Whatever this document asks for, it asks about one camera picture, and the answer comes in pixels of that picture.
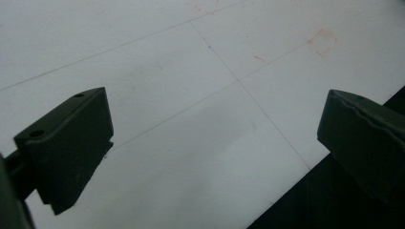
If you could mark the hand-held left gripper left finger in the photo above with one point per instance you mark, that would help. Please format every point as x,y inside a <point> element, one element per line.
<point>68,143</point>

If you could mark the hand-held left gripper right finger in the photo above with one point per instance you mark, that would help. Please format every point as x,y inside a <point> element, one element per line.
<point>363,140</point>

